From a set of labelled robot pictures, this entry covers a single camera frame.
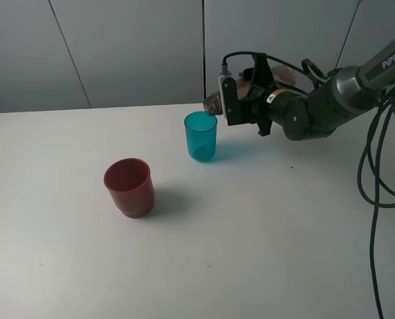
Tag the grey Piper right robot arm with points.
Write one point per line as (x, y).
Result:
(337, 98)

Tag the red plastic cup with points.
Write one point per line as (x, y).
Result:
(130, 185)

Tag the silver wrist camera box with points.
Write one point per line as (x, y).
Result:
(227, 92)

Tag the smoky transparent water bottle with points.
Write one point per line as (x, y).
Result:
(240, 89)

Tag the teal transparent plastic cup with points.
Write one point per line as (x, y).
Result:
(201, 135)

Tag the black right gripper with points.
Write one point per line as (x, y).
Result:
(265, 106)

